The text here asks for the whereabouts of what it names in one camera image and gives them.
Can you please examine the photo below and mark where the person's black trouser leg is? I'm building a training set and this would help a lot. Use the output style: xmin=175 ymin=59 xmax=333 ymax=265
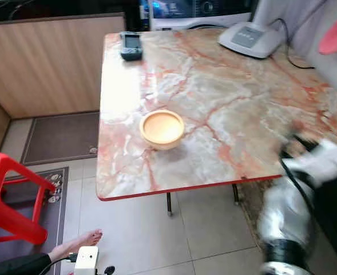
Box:
xmin=0 ymin=252 xmax=53 ymax=275

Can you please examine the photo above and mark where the person's bare foot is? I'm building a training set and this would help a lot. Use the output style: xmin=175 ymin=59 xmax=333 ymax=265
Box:
xmin=48 ymin=228 xmax=104 ymax=263

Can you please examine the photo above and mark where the brown door mat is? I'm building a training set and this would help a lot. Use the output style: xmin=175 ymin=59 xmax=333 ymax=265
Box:
xmin=19 ymin=112 xmax=101 ymax=167

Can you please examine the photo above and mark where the white washing machine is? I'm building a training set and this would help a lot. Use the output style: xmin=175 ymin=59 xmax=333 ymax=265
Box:
xmin=148 ymin=0 xmax=257 ymax=30

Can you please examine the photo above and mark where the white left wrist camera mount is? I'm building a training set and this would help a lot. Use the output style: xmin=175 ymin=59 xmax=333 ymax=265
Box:
xmin=74 ymin=245 xmax=100 ymax=275

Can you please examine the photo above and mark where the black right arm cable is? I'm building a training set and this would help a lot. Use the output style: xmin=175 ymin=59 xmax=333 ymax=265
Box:
xmin=279 ymin=158 xmax=316 ymax=215

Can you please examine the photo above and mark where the brown patterned rug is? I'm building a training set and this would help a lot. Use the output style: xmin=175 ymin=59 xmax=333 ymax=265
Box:
xmin=240 ymin=178 xmax=283 ymax=241

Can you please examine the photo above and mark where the grey patterned rug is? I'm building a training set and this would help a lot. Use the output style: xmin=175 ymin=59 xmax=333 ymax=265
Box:
xmin=0 ymin=166 xmax=70 ymax=275

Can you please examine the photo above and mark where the black lamp cable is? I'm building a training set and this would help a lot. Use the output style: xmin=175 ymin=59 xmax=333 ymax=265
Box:
xmin=271 ymin=18 xmax=316 ymax=70

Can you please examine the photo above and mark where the wooden panel cabinet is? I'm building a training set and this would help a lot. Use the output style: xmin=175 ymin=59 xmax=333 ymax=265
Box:
xmin=0 ymin=3 xmax=128 ymax=152

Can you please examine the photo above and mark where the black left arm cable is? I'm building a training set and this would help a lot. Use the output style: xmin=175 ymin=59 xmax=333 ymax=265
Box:
xmin=51 ymin=253 xmax=77 ymax=275

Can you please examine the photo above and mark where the grey desk lamp base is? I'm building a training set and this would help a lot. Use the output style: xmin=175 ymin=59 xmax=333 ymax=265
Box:
xmin=218 ymin=0 xmax=286 ymax=59

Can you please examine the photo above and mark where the round wooden bowl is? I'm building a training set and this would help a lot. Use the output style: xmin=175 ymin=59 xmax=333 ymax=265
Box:
xmin=139 ymin=109 xmax=186 ymax=151

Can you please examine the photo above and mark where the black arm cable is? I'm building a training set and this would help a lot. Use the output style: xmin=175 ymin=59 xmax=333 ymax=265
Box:
xmin=51 ymin=253 xmax=77 ymax=275
xmin=279 ymin=158 xmax=316 ymax=215

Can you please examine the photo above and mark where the marble top folding table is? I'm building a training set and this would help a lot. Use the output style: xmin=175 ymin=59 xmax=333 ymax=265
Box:
xmin=96 ymin=29 xmax=337 ymax=217

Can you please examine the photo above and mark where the black handheld device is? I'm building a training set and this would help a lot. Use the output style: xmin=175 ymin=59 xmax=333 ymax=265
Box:
xmin=120 ymin=32 xmax=144 ymax=61

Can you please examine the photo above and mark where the grey fabric cover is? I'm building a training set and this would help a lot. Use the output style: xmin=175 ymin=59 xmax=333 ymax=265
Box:
xmin=277 ymin=0 xmax=337 ymax=104

